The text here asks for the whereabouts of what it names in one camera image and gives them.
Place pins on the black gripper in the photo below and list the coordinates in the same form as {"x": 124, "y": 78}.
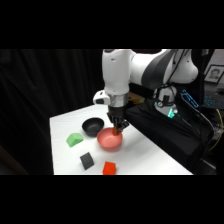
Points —
{"x": 116, "y": 116}

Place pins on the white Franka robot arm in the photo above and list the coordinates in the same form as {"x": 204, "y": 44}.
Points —
{"x": 116, "y": 73}

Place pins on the red bowl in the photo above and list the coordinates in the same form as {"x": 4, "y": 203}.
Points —
{"x": 108, "y": 141}

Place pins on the black bowl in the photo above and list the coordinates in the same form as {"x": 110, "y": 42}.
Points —
{"x": 93, "y": 126}

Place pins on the yellow wrist attachment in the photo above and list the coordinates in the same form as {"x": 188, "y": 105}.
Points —
{"x": 136, "y": 98}

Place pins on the black robot stand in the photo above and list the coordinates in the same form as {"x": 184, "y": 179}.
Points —
{"x": 160, "y": 133}

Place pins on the red cube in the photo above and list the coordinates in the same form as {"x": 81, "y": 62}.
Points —
{"x": 109, "y": 168}

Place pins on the dark grey cube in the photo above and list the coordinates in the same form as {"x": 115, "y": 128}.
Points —
{"x": 87, "y": 161}

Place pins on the green arch-roofed block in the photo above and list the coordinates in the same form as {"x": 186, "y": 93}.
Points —
{"x": 74, "y": 140}

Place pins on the blue lit device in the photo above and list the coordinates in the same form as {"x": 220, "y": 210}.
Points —
{"x": 190, "y": 98}

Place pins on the black curtain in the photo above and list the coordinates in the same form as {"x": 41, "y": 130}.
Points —
{"x": 40, "y": 100}

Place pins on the framed portrait picture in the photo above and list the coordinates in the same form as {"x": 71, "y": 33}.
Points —
{"x": 214, "y": 73}

